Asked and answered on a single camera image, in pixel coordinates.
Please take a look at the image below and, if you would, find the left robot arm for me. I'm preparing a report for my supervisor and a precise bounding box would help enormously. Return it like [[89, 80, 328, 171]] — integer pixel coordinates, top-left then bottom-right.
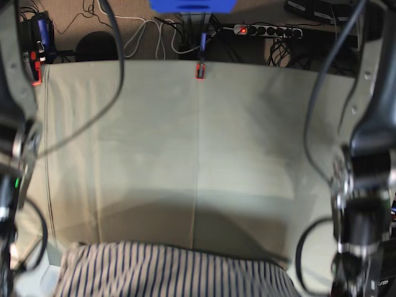
[[295, 1, 395, 296]]

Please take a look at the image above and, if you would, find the green table cloth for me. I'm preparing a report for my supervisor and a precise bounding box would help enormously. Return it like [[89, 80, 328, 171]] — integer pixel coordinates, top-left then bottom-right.
[[12, 60, 372, 297]]

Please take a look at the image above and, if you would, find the red black left clamp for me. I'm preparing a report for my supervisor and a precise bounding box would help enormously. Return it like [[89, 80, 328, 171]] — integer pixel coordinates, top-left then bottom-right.
[[22, 51, 42, 86]]

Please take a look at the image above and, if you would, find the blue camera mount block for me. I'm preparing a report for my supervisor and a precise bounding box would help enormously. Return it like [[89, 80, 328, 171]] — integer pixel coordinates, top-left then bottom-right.
[[149, 0, 237, 14]]

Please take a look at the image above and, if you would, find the black round stool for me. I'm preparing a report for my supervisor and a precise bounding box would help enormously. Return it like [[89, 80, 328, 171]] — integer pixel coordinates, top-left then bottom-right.
[[75, 31, 118, 62]]

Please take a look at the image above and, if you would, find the red black clamp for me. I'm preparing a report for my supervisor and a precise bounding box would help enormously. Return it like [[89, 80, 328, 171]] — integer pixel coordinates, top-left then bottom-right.
[[22, 51, 42, 86], [196, 63, 205, 80]]

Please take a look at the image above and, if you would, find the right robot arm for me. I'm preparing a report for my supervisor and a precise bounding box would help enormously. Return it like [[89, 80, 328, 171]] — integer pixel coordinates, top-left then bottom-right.
[[1, 1, 125, 296]]

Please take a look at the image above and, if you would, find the blue white striped t-shirt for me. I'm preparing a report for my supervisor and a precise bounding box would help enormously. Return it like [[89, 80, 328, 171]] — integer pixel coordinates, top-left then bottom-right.
[[53, 242, 299, 296]]

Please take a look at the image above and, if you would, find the white power strip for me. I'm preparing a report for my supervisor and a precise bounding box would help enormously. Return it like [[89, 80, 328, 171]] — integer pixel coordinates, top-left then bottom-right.
[[233, 24, 303, 40]]

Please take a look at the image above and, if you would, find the red black centre clamp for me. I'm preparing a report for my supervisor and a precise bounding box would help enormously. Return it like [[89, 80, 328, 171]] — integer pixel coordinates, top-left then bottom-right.
[[196, 63, 205, 80]]

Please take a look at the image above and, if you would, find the white looped cable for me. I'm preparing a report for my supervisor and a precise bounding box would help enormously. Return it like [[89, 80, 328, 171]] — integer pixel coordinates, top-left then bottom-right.
[[122, 15, 204, 61]]

